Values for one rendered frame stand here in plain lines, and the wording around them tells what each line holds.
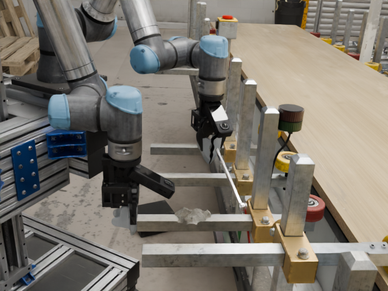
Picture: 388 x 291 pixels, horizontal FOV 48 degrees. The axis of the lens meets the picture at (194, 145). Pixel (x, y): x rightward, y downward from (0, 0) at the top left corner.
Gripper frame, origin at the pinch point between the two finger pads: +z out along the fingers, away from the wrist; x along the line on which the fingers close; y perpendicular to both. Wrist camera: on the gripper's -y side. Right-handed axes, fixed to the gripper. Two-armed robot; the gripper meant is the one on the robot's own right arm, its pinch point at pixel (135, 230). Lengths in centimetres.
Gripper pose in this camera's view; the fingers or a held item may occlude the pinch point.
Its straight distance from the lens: 108.8
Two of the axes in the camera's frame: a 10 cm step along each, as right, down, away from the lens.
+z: -0.5, 9.1, 4.1
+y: -10.0, -0.2, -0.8
